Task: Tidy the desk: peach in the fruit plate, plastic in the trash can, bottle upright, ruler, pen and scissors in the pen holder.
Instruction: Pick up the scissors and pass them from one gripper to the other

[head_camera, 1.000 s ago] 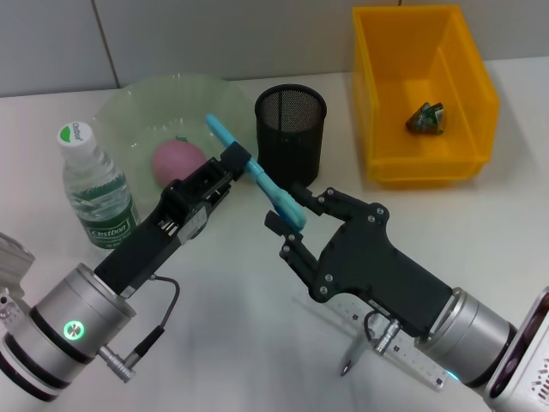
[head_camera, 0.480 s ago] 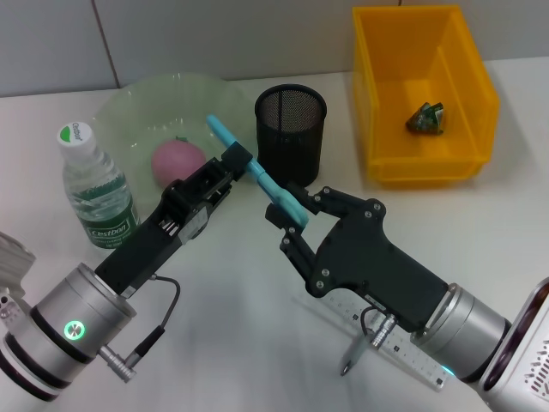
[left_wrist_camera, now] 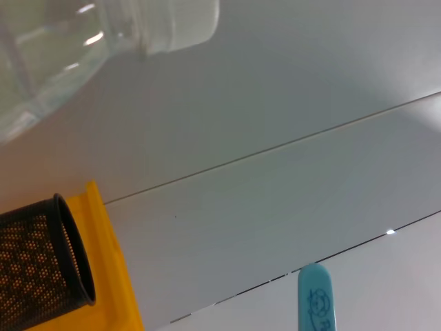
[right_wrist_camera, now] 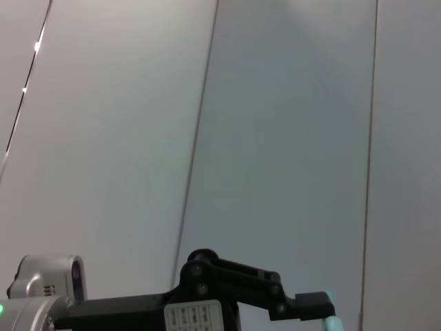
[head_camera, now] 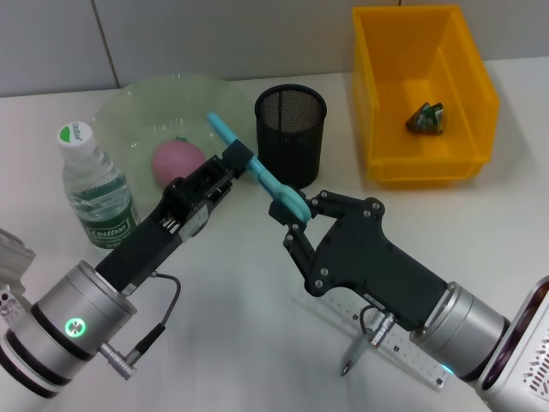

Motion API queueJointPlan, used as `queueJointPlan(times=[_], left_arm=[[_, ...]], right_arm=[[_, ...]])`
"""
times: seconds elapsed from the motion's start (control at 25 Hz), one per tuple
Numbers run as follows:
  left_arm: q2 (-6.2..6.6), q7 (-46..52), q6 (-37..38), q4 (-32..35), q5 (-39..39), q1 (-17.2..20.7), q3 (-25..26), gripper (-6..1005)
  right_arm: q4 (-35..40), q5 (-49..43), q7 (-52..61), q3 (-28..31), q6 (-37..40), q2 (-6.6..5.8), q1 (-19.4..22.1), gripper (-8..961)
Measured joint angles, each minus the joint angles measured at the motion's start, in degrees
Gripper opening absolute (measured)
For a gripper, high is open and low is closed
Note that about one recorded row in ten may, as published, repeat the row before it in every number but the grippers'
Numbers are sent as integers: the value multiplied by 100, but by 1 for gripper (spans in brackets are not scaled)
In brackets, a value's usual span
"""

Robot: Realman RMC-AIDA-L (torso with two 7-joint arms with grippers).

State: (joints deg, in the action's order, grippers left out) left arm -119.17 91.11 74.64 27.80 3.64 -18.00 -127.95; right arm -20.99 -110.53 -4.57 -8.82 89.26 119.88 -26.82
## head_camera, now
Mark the clear plastic ruler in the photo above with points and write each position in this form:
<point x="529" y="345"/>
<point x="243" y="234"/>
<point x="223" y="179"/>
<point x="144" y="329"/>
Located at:
<point x="412" y="356"/>

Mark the green plastic wrapper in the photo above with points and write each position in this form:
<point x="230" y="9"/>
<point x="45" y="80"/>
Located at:
<point x="424" y="118"/>

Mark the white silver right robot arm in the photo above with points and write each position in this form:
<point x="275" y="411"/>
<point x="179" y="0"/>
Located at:
<point x="463" y="330"/>

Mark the green glass fruit plate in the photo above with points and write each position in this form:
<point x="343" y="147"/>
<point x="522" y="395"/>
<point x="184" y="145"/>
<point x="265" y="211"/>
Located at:
<point x="141" y="107"/>

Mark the blue scissors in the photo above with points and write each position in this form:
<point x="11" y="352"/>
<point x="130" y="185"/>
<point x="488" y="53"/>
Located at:
<point x="274" y="182"/>

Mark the black mesh pen cup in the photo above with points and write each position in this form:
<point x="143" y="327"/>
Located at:
<point x="289" y="129"/>

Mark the yellow plastic bin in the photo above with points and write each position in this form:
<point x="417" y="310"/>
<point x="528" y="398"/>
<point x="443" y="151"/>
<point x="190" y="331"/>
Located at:
<point x="424" y="98"/>

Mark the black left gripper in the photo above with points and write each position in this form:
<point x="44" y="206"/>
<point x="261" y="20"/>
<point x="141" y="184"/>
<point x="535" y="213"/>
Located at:
<point x="158" y="236"/>

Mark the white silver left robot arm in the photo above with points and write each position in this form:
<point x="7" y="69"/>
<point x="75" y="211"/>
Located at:
<point x="64" y="326"/>

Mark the pink peach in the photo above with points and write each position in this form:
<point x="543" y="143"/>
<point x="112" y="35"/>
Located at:
<point x="176" y="161"/>

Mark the clear green-label water bottle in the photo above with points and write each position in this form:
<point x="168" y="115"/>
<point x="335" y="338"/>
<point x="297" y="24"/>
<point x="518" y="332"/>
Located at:
<point x="103" y="201"/>

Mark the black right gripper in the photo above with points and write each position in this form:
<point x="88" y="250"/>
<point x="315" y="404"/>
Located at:
<point x="369" y="262"/>

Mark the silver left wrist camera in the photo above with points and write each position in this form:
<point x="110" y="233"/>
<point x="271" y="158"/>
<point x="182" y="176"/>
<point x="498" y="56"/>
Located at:
<point x="10" y="257"/>

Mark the grey white pen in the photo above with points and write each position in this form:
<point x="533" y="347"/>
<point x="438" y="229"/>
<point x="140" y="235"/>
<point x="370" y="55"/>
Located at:
<point x="354" y="354"/>

